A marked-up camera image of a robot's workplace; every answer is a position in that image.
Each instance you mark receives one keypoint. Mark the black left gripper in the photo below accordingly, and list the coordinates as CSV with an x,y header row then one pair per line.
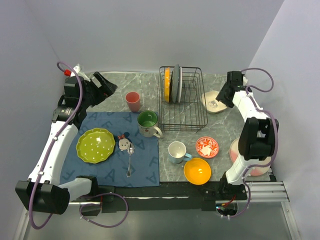
x,y
106,90

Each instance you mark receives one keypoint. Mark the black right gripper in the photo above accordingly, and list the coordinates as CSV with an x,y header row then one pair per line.
x,y
220,97

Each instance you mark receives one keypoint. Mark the cream square cartoon dish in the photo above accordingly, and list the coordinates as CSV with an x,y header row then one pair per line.
x,y
211,104

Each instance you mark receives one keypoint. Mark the teal rim white plate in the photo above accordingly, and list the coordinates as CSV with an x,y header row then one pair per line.
x,y
180,83

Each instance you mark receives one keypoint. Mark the blue floral plate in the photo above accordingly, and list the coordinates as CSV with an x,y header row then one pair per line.
x,y
175,82

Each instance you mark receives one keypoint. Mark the orange polka dot plate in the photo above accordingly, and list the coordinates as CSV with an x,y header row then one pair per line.
x,y
167,81

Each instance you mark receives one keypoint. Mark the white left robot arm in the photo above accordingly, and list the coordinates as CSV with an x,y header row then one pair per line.
x,y
42,191

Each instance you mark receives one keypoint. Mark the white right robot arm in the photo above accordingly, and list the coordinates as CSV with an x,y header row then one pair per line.
x,y
258,141

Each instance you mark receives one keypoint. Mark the red white patterned dish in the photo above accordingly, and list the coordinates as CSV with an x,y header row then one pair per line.
x,y
207,147

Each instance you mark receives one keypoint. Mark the pink plastic cup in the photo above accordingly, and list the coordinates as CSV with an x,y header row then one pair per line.
x,y
133,101

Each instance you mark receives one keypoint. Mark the green-inside floral mug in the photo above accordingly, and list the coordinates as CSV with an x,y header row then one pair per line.
x,y
148,124

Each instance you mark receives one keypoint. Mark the cartoon mouse spoon rest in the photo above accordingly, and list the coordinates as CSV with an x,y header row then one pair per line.
x,y
123,141

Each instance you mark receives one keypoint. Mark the green polka dot plate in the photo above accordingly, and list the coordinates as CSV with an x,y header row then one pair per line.
x,y
95,145

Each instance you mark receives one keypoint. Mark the silver spoon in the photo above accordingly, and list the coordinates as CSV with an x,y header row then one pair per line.
x,y
130,151

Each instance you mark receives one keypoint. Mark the pink white round plate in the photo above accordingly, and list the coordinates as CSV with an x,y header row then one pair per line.
x,y
257,171

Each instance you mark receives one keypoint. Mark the blue letter-print cloth mat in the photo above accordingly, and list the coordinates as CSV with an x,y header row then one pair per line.
x,y
113,171

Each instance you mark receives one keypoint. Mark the light blue mug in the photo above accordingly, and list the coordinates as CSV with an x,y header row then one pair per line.
x,y
178,152

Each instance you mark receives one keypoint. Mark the orange bowl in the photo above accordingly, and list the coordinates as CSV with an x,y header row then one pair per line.
x,y
197,171

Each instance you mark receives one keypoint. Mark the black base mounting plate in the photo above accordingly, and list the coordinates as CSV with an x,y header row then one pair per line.
x,y
176,196

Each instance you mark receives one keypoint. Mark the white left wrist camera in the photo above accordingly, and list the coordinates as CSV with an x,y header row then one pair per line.
x,y
78,70

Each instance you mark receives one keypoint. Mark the black wire dish rack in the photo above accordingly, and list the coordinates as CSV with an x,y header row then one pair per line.
x,y
188,115

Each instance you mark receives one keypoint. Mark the aluminium rail frame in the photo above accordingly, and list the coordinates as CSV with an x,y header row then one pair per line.
x,y
267,192

